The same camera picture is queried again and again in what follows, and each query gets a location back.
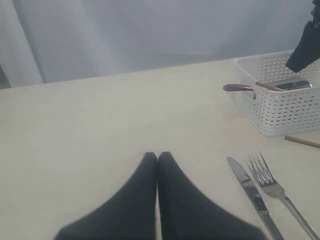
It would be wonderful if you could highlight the silver table knife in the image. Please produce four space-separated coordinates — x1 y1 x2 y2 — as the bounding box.
226 157 284 240

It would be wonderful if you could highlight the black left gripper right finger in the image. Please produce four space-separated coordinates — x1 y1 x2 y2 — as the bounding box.
157 152 266 240

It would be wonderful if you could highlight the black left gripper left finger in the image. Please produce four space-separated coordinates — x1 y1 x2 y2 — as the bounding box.
55 152 157 240

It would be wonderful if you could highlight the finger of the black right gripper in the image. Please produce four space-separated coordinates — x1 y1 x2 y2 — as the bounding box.
285 21 320 73

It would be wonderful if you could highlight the white perforated plastic basket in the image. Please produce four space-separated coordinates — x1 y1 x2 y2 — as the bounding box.
231 50 320 137

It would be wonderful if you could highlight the silver fork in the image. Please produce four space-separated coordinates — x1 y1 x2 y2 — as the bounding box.
248 152 320 240

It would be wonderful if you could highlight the wooden chopstick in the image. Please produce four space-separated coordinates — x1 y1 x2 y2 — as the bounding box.
255 81 284 92
284 135 320 149

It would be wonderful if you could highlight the dark red wooden spoon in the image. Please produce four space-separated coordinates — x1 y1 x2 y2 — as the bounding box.
223 83 254 92

